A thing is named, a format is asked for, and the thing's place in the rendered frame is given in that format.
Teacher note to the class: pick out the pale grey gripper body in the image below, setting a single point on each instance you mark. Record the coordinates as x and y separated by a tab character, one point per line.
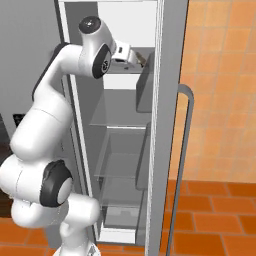
134	57

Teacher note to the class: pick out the grey fridge shelf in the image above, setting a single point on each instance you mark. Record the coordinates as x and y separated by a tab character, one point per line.
146	60

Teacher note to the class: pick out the white fridge drawer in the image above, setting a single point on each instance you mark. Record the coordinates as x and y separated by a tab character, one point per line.
121	216

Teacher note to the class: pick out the glass fridge shelf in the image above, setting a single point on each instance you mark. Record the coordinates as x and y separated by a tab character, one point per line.
121	193
116	113
120	160

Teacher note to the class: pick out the grey fridge door bin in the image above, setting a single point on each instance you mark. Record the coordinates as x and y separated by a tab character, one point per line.
143	160

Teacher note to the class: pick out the grey fridge door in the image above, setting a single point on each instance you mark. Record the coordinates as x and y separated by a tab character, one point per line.
168	100

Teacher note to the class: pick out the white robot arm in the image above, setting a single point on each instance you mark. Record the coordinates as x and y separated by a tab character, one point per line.
43	133

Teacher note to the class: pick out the grey fridge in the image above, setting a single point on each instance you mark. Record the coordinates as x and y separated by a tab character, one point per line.
30	40

